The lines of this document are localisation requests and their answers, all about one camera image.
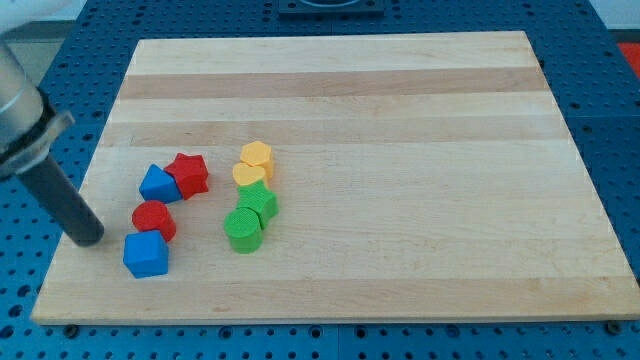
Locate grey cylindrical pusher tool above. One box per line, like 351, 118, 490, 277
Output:
17, 155, 104, 247

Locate red cylinder block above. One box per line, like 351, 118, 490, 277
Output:
131, 200, 177, 242

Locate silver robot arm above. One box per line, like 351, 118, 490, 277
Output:
1, 44, 104, 247

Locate red star block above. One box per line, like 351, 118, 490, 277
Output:
164, 153, 209, 200

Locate green star block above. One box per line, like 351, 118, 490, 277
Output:
237, 180, 279, 229

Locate blue triangle block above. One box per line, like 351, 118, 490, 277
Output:
139, 164, 182, 203

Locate blue cube block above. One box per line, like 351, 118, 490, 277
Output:
123, 230, 169, 279

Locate yellow heart block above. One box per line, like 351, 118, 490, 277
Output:
232, 162, 269, 188

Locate green cylinder block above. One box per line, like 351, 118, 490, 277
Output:
223, 208, 263, 254

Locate yellow hexagon block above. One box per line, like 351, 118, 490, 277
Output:
240, 141, 274, 179

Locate dark mounting plate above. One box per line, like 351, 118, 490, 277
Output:
277, 0, 386, 18

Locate wooden board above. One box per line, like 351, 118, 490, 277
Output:
32, 31, 639, 325

